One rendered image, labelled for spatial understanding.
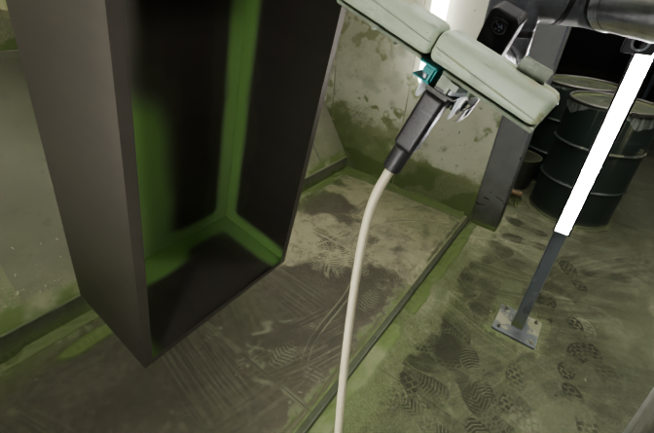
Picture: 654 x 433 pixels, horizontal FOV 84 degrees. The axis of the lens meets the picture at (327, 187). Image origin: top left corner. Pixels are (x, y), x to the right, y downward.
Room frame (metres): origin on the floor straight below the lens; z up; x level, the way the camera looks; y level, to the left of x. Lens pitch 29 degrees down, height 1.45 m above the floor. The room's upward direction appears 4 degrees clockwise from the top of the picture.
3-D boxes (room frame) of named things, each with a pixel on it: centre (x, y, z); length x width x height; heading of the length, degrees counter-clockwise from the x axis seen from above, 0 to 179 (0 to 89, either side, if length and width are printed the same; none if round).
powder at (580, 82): (3.17, -2.08, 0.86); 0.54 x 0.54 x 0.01
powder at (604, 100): (2.54, -1.94, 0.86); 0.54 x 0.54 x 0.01
